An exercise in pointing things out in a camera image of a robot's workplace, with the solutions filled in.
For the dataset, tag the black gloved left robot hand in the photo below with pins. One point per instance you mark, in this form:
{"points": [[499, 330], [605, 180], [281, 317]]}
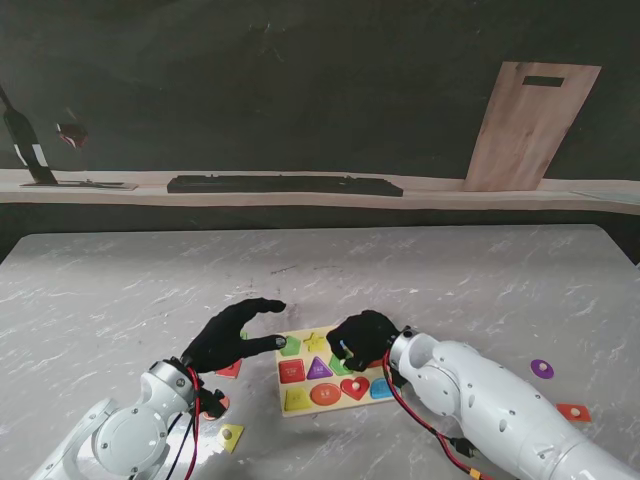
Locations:
{"points": [[220, 340]]}

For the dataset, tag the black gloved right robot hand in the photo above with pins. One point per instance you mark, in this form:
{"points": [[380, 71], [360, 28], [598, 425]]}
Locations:
{"points": [[370, 335]]}

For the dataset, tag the green hexagon puzzle piece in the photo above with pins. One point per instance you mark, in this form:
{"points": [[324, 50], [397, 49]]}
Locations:
{"points": [[337, 366]]}

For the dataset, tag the red heart puzzle piece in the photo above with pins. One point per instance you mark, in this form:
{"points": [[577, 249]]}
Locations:
{"points": [[355, 387]]}

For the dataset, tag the yellow wooden shape puzzle board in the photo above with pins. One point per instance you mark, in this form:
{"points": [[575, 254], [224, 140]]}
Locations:
{"points": [[300, 370]]}

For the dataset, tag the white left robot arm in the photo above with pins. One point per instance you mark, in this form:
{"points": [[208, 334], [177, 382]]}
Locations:
{"points": [[125, 435]]}

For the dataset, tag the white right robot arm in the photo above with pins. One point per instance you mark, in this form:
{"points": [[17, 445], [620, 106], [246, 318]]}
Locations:
{"points": [[475, 390]]}

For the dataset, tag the red square puzzle piece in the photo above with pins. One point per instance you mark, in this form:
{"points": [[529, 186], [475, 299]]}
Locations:
{"points": [[231, 370]]}

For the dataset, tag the yellow trapezoid puzzle piece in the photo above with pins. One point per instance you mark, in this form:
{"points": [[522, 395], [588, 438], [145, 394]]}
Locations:
{"points": [[230, 436]]}

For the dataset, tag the purple circle puzzle piece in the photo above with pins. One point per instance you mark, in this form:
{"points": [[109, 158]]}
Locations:
{"points": [[542, 369]]}

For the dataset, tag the orange rectangle puzzle piece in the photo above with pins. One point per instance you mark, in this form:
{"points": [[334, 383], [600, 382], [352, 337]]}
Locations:
{"points": [[573, 412]]}

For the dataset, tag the wooden cutting board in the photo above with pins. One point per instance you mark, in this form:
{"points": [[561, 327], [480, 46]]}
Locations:
{"points": [[530, 130]]}

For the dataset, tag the light wooden shelf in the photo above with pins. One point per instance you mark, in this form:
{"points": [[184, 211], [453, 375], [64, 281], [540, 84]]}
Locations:
{"points": [[425, 197]]}

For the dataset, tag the long black tray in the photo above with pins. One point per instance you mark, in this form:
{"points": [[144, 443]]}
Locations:
{"points": [[285, 185]]}

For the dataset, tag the flat tray under bottle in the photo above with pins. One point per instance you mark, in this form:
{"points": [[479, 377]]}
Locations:
{"points": [[100, 186]]}

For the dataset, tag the wine glass with red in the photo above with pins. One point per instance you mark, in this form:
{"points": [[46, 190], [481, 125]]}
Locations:
{"points": [[72, 135]]}

